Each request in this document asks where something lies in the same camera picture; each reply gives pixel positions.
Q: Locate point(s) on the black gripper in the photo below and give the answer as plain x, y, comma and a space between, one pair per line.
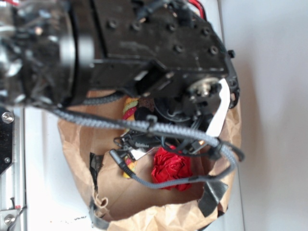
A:
157, 49

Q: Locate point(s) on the red paper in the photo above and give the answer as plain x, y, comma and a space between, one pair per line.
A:
170, 166

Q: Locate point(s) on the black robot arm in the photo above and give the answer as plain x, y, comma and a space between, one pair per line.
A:
37, 57

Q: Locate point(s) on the brown paper bag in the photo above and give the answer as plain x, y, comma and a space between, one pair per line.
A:
129, 206

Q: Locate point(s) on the white plastic tray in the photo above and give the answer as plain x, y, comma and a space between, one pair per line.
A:
53, 200

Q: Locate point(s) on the striped rope candy cane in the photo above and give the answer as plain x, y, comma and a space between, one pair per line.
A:
130, 107

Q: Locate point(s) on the aluminium frame rail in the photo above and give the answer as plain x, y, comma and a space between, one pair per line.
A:
13, 207

